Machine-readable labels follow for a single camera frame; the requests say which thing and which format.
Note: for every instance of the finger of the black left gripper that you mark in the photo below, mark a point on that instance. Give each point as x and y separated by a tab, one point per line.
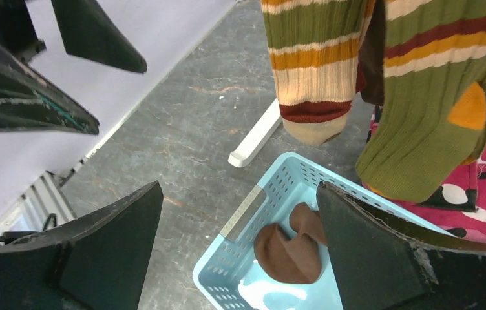
29	102
88	32

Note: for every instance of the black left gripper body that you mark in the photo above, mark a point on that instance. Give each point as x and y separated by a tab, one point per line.
17	32

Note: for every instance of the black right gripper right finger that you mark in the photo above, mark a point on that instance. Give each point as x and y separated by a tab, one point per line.
382	261

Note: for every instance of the light blue plastic basket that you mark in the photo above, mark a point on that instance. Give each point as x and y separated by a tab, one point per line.
228	273

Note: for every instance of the white drying rack stand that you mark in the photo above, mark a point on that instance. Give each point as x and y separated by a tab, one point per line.
257	137

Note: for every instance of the dark brown sock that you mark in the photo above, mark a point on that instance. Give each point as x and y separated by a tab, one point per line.
292	260

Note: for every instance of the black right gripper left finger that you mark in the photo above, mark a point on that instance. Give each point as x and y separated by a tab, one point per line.
97	261

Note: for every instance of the striped olive cream sock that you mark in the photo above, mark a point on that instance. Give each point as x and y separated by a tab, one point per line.
313	47

